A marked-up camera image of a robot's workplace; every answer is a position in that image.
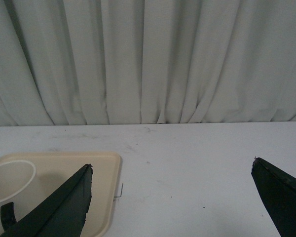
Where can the beige square plate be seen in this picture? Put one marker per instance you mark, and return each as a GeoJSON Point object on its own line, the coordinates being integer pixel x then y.
{"type": "Point", "coordinates": [54, 168]}

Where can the white mug with black handle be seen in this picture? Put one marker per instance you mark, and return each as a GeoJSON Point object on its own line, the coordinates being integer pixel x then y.
{"type": "Point", "coordinates": [18, 181]}

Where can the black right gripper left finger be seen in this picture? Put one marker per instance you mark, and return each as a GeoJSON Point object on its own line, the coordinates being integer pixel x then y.
{"type": "Point", "coordinates": [62, 214]}

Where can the grey-white curtain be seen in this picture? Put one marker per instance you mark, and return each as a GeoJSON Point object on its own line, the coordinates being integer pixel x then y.
{"type": "Point", "coordinates": [86, 62]}

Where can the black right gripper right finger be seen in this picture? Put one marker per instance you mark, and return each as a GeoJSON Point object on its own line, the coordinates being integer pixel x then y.
{"type": "Point", "coordinates": [277, 190]}

